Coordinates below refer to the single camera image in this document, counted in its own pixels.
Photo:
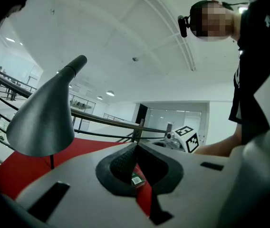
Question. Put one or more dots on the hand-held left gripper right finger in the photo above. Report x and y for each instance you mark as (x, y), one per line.
(192, 186)

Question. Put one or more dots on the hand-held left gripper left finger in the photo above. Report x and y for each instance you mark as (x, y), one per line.
(82, 198)

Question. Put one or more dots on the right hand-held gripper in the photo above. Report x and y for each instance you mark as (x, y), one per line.
(187, 139)

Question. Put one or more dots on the small green-white box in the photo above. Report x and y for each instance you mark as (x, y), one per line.
(137, 180)

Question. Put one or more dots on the person's right forearm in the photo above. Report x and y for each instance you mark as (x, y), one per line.
(218, 147)

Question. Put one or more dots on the red table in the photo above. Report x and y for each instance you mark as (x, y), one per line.
(18, 172)

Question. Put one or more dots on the black metal railing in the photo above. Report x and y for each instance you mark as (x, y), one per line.
(101, 121)

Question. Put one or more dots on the round pendant ceiling lamp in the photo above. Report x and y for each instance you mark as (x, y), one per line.
(110, 93)
(99, 98)

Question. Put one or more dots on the black desk lamp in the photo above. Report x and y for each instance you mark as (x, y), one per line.
(42, 117)

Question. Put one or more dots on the person's black shirt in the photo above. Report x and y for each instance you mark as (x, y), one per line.
(256, 68)

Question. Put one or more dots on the person's head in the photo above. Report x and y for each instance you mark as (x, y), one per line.
(218, 20)

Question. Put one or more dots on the black head-mounted camera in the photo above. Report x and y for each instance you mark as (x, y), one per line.
(183, 26)

